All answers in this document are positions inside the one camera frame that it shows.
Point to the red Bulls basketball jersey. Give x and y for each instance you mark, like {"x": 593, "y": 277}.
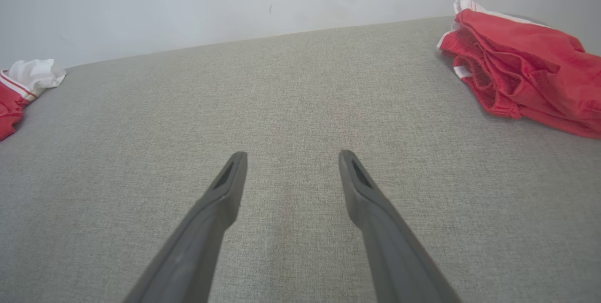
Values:
{"x": 14, "y": 101}

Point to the red shorts with white stripe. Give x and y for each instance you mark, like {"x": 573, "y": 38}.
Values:
{"x": 530, "y": 68}

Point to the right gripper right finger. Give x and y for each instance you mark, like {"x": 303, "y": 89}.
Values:
{"x": 389, "y": 246}

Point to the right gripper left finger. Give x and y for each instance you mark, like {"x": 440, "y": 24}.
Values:
{"x": 197, "y": 246}

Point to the grey fabric sofa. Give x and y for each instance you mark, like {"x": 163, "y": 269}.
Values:
{"x": 291, "y": 105}

